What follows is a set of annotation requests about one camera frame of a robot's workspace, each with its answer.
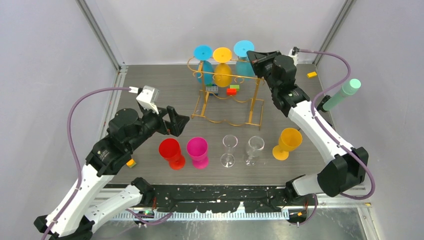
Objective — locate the gold wire glass rack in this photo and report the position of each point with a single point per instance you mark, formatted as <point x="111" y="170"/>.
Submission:
<point x="245" y="108"/>

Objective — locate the teal back wine glass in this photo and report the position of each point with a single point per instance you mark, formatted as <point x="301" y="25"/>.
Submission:
<point x="243" y="66"/>

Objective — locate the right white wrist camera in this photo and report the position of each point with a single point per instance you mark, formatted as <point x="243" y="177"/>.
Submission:
<point x="294" y="54"/>

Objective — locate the mint green cylinder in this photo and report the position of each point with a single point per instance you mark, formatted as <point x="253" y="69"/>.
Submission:
<point x="349" y="88"/>

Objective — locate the yellow back wine glass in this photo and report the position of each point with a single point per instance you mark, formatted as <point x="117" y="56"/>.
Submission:
<point x="222" y="77"/>

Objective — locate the clear wine glass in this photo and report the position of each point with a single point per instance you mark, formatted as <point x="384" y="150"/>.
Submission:
<point x="253" y="150"/>
<point x="229" y="142"/>

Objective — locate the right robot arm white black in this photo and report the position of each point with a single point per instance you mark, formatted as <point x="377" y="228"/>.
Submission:
<point x="345" y="165"/>

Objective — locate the orange front wine glass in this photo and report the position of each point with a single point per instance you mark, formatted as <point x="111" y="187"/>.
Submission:
<point x="289" y="140"/>

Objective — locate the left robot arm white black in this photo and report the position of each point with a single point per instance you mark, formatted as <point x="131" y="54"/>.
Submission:
<point x="74" y="218"/>

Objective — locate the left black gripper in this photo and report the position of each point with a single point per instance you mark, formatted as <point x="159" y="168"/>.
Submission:
<point x="180" y="121"/>

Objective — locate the orange block on table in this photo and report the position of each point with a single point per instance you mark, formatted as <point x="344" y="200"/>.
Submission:
<point x="131" y="163"/>

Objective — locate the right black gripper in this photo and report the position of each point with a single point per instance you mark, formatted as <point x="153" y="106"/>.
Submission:
<point x="258" y="60"/>

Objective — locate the red green toy bricks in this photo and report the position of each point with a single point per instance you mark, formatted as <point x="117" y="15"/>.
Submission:
<point x="232" y="90"/>

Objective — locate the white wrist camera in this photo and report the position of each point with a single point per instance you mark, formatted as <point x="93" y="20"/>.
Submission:
<point x="146" y="98"/>
<point x="294" y="54"/>

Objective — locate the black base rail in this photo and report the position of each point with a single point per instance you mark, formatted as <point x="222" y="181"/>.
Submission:
<point x="221" y="202"/>

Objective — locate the blue back wine glass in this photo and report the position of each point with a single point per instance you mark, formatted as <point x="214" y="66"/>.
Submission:
<point x="204" y="53"/>

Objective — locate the yellow small block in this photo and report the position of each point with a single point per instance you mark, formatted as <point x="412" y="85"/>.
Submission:
<point x="312" y="74"/>

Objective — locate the red back wine glass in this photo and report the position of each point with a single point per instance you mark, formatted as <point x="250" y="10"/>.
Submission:
<point x="170" y="150"/>

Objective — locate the magenta wine glass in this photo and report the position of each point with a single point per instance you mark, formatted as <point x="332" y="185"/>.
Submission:
<point x="197" y="149"/>

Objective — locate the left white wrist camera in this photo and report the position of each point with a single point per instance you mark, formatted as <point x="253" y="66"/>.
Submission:
<point x="146" y="98"/>

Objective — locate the blue green toy bricks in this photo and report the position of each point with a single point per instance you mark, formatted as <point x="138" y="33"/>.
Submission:
<point x="213" y="90"/>

